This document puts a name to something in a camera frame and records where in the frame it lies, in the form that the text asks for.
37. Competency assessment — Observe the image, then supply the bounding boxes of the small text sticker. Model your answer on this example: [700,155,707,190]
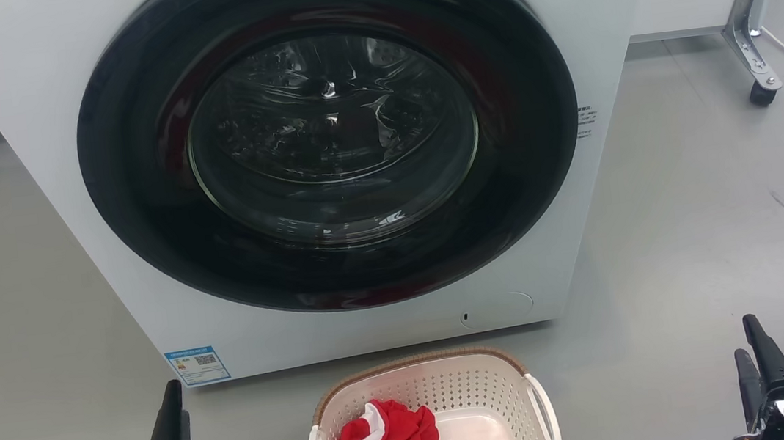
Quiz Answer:
[575,105,599,140]

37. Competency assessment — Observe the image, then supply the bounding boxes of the silver metal bracket leg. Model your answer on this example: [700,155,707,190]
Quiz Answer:
[717,0,784,98]

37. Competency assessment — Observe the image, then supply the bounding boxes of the white front-load washing machine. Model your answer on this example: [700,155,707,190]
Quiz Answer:
[0,0,700,409]

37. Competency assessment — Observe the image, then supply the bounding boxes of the black round washer door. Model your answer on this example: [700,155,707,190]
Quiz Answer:
[61,0,598,339]

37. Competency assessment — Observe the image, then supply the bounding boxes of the black caster wheel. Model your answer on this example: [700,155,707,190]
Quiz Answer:
[747,79,780,109]

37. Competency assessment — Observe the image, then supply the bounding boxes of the cream perforated laundry basket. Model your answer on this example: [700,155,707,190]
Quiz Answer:
[298,339,563,440]

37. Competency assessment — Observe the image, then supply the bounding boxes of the blue energy label sticker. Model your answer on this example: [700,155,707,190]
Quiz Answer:
[164,344,232,389]

